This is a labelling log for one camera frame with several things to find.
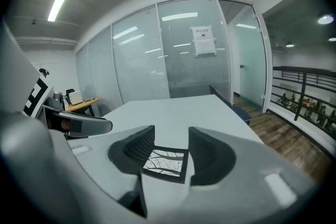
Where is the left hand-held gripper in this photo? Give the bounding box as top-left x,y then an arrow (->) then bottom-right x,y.
0,20 -> 148,224

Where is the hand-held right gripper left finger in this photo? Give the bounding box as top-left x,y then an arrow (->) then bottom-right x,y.
67,125 -> 156,219

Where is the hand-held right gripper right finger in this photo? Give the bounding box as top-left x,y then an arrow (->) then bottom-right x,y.
167,126 -> 320,224

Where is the black-framed patterned square tile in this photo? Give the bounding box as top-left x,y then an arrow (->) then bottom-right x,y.
141,145 -> 190,185

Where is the round wooden table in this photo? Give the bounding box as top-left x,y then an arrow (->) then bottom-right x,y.
64,97 -> 101,118

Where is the white box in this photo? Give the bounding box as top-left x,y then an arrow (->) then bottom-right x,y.
68,90 -> 83,106

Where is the blue chair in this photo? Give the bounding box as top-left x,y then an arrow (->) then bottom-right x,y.
208,83 -> 253,127

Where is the black metal railing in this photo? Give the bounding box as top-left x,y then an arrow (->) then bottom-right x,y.
271,66 -> 336,140

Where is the frosted glass door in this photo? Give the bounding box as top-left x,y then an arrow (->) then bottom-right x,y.
217,0 -> 271,114

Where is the long ceiling light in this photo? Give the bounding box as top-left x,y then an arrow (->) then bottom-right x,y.
47,0 -> 75,23

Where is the white paper notice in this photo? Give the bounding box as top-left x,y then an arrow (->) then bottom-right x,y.
190,24 -> 217,57

